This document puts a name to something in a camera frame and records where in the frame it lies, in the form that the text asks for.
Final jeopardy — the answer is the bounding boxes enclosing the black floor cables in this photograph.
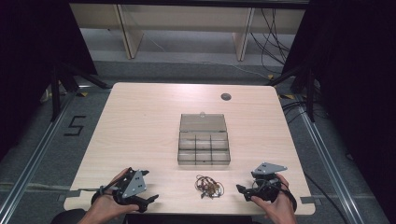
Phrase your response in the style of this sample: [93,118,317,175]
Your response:
[281,78,331,125]

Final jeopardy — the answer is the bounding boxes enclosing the bundle of black hanging cables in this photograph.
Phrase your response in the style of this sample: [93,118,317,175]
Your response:
[249,7,292,75]

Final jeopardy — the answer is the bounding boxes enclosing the person's left hand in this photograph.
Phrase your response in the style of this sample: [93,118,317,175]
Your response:
[90,167,140,220]

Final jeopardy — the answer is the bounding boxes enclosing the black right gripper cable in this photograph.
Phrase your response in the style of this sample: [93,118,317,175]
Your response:
[278,172,351,224]

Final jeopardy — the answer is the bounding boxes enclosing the black curtain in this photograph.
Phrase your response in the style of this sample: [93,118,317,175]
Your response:
[0,0,98,160]
[281,0,396,224]

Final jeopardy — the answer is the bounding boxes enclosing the person's dark trouser leg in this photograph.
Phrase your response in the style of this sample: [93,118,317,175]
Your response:
[49,208,88,224]

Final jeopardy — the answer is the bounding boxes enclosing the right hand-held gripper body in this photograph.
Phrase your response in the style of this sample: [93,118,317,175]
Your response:
[246,161,289,203]

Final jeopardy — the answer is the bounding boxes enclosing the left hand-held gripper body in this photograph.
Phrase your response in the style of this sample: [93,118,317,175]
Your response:
[112,167,149,213]

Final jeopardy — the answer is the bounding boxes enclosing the clear grey compartment box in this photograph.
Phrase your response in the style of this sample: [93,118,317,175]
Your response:
[177,113,232,166]

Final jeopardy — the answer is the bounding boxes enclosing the person's right hand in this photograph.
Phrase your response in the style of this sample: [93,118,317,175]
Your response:
[250,173,297,224]

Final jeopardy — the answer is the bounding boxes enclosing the brown cable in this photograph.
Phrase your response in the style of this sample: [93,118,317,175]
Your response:
[194,174,225,200]

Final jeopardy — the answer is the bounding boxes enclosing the aluminium floor rail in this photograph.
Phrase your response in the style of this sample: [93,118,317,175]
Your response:
[295,101,368,224]
[0,90,78,218]

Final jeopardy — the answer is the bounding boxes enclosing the black metal stand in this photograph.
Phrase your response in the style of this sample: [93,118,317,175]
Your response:
[264,63,317,123]
[49,60,114,123]

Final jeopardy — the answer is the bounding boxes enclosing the light wooden shelf unit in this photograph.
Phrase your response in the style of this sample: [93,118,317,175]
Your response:
[68,3,306,62]

